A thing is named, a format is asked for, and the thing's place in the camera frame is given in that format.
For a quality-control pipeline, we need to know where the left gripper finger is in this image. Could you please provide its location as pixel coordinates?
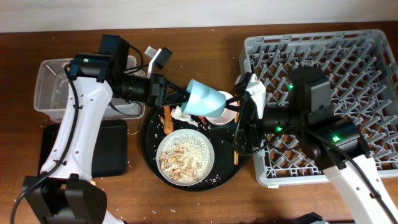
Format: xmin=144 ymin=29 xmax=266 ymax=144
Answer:
xmin=165 ymin=78 xmax=187 ymax=93
xmin=165 ymin=91 xmax=189 ymax=105

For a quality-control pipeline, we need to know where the light blue cup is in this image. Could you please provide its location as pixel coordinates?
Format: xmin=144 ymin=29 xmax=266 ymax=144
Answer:
xmin=182 ymin=80 xmax=226 ymax=118

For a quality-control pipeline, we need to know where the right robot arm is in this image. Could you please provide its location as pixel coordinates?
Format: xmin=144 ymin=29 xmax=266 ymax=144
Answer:
xmin=210 ymin=67 xmax=397 ymax=223

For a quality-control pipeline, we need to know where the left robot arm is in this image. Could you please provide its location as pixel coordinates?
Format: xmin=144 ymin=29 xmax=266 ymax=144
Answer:
xmin=20 ymin=35 xmax=190 ymax=223

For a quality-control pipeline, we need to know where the grey dishwasher rack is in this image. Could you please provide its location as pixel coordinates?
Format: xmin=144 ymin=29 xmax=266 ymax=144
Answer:
xmin=239 ymin=29 xmax=397 ymax=178

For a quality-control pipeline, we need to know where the crumpled white tissue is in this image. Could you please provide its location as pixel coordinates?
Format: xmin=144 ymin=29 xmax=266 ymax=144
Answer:
xmin=171 ymin=106 xmax=198 ymax=127

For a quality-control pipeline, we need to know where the left wooden chopstick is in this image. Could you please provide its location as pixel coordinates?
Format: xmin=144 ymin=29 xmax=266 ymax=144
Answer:
xmin=234 ymin=152 xmax=238 ymax=165

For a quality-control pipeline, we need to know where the wooden chopstick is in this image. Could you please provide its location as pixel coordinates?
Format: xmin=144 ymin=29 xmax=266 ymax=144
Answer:
xmin=234 ymin=152 xmax=238 ymax=165
xmin=234 ymin=101 xmax=240 ymax=163

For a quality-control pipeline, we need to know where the right wooden chopstick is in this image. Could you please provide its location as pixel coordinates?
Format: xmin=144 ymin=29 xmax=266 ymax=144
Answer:
xmin=234 ymin=101 xmax=240 ymax=163

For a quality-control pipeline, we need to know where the peanut shell on tray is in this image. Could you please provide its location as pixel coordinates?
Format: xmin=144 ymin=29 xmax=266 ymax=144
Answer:
xmin=159 ymin=116 xmax=165 ymax=125

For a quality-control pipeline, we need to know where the orange carrot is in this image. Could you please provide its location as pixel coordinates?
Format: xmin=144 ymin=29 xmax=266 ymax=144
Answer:
xmin=164 ymin=106 xmax=174 ymax=134

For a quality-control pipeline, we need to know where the red snack wrapper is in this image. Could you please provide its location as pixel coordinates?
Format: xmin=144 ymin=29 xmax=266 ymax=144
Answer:
xmin=198 ymin=116 xmax=206 ymax=124

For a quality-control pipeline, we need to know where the grey plate with rice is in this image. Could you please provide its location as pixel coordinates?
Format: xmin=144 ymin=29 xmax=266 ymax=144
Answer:
xmin=156 ymin=129 xmax=215 ymax=187

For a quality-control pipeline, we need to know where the black rectangular tray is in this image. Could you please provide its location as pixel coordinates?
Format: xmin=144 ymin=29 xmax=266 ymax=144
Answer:
xmin=38 ymin=119 xmax=127 ymax=178

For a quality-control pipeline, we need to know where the clear plastic bin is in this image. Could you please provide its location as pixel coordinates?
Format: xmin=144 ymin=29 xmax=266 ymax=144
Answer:
xmin=34 ymin=58 xmax=146 ymax=122

